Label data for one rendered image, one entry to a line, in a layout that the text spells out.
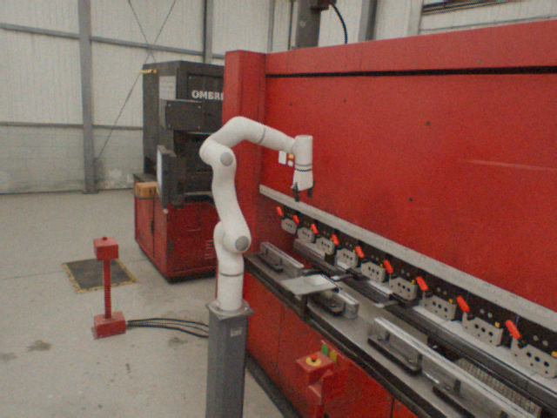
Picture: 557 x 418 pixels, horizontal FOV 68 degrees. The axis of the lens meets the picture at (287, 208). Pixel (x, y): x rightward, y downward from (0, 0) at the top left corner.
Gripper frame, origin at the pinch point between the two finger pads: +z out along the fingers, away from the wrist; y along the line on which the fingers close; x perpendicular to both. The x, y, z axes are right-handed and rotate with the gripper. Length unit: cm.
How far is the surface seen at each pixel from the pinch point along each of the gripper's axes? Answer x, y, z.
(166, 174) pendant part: -114, 14, 8
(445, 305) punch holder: 79, -1, 27
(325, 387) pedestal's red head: 43, 30, 73
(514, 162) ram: 93, -7, -34
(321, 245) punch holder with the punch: -4.4, -20.4, 35.1
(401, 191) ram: 47, -15, -11
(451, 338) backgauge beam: 74, -26, 60
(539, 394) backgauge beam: 115, -16, 59
